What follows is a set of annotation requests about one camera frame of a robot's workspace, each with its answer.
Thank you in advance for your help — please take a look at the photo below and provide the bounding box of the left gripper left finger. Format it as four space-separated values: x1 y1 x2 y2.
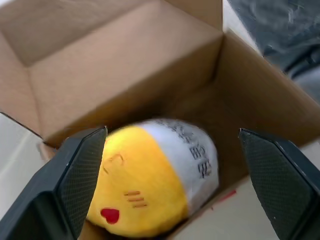
0 126 108 240

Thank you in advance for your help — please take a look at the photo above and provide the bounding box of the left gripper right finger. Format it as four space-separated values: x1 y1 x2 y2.
237 127 320 240

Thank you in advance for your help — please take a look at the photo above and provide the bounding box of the yellow and white plush toy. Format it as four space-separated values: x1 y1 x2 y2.
86 118 221 235

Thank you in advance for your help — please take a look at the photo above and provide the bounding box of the brown cardboard box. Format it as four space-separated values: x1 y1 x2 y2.
0 0 320 240

